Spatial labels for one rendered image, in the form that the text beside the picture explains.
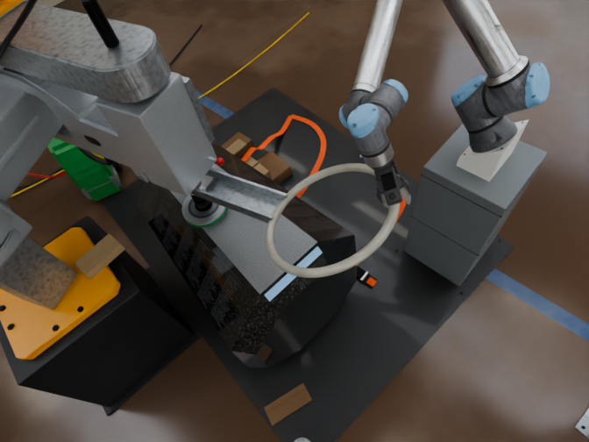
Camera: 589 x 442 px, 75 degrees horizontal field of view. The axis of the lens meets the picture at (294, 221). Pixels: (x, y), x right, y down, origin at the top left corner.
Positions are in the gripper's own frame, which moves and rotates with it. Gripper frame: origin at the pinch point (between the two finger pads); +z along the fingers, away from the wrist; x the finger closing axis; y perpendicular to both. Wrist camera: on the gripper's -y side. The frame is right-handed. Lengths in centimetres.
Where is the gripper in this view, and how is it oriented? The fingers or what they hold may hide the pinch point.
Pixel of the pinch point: (399, 205)
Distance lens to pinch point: 131.9
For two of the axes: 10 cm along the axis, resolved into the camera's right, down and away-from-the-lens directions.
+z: 4.6, 6.2, 6.4
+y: 0.2, -7.2, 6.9
